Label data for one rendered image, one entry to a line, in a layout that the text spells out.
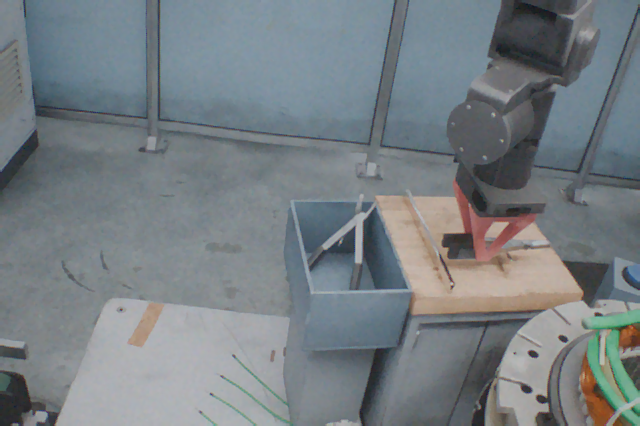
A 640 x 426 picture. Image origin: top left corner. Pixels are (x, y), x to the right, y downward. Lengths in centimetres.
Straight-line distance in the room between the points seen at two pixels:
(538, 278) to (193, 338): 51
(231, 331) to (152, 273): 132
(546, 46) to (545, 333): 26
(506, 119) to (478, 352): 33
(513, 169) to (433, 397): 32
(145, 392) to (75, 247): 157
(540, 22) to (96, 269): 196
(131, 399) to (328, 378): 28
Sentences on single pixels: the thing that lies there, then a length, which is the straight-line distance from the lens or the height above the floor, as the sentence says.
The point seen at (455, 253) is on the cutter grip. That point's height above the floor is 109.
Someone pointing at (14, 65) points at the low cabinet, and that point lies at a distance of 277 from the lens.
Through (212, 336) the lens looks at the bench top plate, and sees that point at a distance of 99.
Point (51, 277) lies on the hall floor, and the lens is 233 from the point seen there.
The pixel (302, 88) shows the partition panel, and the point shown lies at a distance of 280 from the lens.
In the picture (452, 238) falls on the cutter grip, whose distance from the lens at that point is 71.
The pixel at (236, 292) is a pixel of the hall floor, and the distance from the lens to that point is 223.
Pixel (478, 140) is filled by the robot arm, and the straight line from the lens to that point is 55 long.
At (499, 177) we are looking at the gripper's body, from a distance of 64.
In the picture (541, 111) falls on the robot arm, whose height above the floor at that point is 127.
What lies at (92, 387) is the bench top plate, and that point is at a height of 78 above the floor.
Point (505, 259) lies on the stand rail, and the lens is 74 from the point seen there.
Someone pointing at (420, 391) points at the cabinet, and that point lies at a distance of 80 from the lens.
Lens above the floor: 149
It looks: 34 degrees down
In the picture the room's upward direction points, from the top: 9 degrees clockwise
